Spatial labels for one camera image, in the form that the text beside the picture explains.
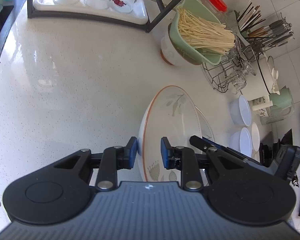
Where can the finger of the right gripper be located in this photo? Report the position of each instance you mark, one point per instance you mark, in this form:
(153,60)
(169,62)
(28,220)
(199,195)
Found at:
(197,142)
(208,144)

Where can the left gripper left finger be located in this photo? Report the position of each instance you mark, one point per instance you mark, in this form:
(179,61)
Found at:
(113,159)

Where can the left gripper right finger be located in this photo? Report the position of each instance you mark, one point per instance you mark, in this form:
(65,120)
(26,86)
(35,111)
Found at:
(186,161)

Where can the white plate with grey leaves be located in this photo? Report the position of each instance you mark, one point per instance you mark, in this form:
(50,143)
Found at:
(205,126)

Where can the white bowl with leaf pattern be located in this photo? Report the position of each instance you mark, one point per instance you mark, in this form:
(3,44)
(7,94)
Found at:
(171,114)

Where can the clear plastic bowl near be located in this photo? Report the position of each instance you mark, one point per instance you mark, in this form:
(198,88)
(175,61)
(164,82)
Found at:
(241,142)

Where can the clear plastic bowl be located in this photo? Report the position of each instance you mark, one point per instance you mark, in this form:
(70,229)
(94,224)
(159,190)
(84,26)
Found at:
(240,111)
(241,142)

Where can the small white ceramic bowl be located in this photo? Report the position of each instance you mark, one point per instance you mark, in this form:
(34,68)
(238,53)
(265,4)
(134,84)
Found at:
(255,137)

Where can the clear plastic bowl far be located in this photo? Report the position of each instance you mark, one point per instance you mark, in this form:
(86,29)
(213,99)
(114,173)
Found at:
(240,111)

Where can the green glass pitcher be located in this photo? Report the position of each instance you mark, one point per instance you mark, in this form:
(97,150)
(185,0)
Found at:
(282,108)

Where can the floral ceramic mug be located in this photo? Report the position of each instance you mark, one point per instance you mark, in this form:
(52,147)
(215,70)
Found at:
(261,106)

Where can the white electric cooking pot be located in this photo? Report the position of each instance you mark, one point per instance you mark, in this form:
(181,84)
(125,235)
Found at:
(269,74)

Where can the white bowl with brown base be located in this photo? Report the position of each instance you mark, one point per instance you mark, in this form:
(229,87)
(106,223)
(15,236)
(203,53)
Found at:
(174,56)

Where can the bundle of dry noodles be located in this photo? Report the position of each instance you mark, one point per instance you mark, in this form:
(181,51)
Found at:
(203,35)

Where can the chopstick holder with chopsticks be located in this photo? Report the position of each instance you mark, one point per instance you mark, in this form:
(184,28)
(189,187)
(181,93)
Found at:
(248,18)

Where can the red lid plastic jar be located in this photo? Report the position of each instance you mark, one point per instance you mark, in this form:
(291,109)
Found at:
(218,7)

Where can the black dish rack shelf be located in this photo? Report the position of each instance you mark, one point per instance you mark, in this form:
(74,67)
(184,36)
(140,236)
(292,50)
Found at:
(157,10)

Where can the green colander basket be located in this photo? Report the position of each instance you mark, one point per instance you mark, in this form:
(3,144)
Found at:
(197,8)

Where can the wire glass drying rack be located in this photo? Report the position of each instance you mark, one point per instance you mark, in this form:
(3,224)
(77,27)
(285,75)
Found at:
(234,68)

